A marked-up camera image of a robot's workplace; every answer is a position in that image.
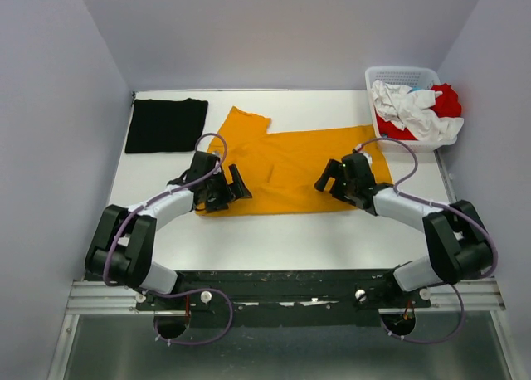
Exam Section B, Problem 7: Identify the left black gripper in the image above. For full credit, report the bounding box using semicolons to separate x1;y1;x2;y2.
205;165;251;213

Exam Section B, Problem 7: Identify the yellow t shirt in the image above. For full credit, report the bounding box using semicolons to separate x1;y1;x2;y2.
200;107;375;218

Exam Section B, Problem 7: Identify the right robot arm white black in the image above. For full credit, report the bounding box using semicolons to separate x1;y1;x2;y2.
314;152;495;307

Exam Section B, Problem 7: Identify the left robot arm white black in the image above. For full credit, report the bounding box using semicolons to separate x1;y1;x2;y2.
85;152;252;309

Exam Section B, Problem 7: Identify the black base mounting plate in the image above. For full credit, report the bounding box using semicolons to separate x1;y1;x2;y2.
137;269;431;329

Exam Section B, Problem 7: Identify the folded black t shirt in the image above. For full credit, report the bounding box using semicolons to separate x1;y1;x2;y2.
124;98;208;154

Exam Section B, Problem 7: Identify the white t shirt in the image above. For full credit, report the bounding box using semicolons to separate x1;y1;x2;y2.
370;80;465;145

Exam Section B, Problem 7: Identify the white plastic laundry basket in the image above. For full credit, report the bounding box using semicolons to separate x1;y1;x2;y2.
365;66;464;153

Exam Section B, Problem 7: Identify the red t shirt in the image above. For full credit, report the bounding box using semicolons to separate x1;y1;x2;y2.
378;82;464;141

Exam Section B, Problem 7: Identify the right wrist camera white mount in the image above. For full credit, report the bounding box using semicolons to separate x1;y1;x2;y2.
353;149;373;166

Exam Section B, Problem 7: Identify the aluminium extrusion rail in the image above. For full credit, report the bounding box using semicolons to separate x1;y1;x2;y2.
66;278;506;316

